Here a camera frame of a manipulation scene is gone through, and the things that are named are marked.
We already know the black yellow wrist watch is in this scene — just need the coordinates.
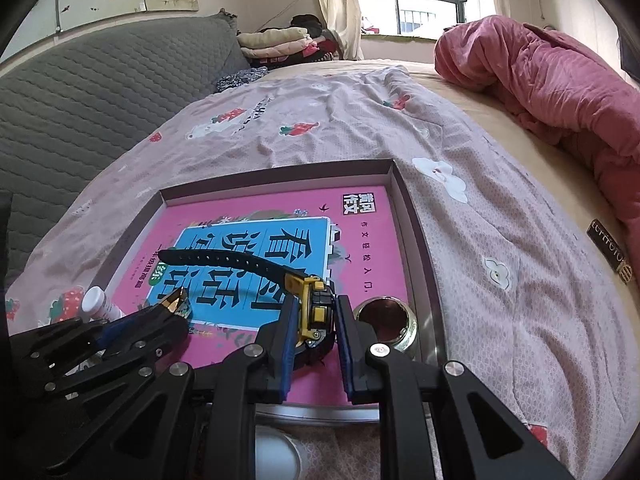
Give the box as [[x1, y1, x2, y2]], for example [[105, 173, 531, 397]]
[[159, 249, 337, 363]]

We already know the black mattress label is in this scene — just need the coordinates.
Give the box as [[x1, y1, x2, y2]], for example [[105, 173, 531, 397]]
[[587, 217, 636, 282]]

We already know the dark patterned cloth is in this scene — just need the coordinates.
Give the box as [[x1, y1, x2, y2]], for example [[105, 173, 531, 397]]
[[215, 66, 269, 94]]

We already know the cream curtain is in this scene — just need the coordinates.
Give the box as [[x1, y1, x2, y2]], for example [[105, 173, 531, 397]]
[[310, 0, 365, 61]]

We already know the white plastic lid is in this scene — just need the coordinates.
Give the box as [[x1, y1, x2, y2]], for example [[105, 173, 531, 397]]
[[255, 425, 304, 480]]

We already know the grey quilted headboard cover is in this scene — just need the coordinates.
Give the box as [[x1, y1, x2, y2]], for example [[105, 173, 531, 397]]
[[0, 12, 251, 286]]

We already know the pink plush comforter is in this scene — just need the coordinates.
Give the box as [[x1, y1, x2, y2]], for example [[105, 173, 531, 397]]
[[434, 15, 640, 267]]

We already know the grey cardboard box lid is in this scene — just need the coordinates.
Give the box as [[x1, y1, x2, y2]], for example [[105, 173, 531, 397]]
[[90, 159, 449, 427]]

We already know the stack of folded clothes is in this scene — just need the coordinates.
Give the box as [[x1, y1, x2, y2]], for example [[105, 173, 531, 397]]
[[236, 14, 347, 67]]

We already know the strawberry printed pink blanket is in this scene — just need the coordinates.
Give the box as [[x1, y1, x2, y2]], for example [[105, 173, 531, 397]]
[[5, 65, 640, 480]]

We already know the black television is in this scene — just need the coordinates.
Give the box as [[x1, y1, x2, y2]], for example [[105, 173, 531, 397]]
[[617, 25, 640, 74]]

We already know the black gold patterned stick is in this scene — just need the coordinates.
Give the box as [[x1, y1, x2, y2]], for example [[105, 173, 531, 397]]
[[162, 287, 194, 319]]

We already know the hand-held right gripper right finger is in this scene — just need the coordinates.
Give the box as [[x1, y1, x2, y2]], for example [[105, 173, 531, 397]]
[[335, 294, 576, 480]]

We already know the brass door knob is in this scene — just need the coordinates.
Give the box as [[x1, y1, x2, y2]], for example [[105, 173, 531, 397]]
[[352, 296, 419, 357]]

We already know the white pill bottle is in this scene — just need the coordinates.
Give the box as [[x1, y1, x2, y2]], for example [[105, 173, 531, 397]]
[[80, 286, 124, 322]]

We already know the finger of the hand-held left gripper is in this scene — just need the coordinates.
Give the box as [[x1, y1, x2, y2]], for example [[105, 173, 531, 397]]
[[10, 316, 135, 361], [45, 304, 191, 398]]

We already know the pink book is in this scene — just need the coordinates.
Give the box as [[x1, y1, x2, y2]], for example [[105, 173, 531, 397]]
[[112, 185, 417, 408]]

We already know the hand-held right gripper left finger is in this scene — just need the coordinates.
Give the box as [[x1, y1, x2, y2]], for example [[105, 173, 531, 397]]
[[45, 295, 298, 480]]

